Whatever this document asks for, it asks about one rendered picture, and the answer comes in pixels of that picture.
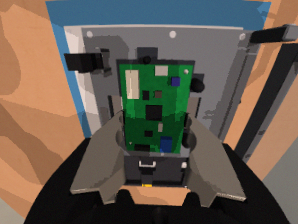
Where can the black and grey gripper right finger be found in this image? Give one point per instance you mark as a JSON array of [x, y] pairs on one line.
[[224, 182]]

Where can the green circuit board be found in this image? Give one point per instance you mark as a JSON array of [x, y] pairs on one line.
[[155, 99]]

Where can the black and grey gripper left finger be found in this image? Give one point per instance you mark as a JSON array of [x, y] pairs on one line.
[[91, 176]]

